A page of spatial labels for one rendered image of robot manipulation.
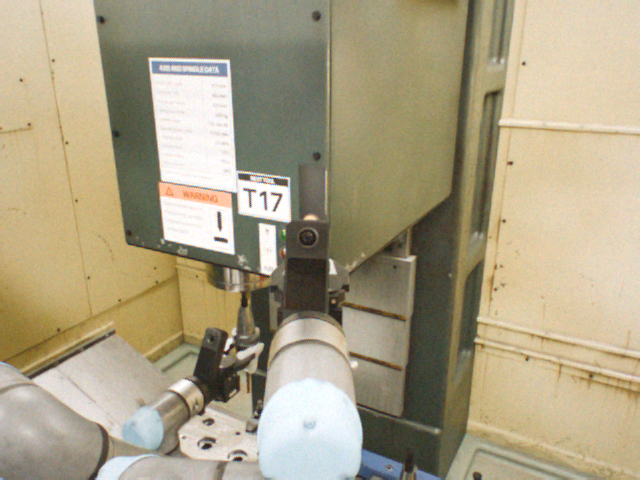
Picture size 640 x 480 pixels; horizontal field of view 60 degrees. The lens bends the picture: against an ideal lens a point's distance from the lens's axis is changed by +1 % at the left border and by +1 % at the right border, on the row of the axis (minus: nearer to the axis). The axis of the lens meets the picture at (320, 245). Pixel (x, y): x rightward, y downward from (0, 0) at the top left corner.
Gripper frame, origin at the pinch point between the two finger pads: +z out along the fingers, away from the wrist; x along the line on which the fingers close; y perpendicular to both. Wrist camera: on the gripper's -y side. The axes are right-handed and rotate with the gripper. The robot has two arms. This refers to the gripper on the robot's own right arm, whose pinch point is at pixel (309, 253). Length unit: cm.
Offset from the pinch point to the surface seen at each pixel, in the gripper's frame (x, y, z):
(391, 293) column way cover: 23, 41, 73
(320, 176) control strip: 1.6, -7.3, 12.2
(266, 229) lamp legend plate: -6.9, 2.5, 17.2
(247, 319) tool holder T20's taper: -14, 33, 44
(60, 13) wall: -81, -33, 132
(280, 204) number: -4.5, -2.1, 15.8
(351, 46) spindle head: 6.1, -24.8, 16.8
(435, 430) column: 37, 84, 69
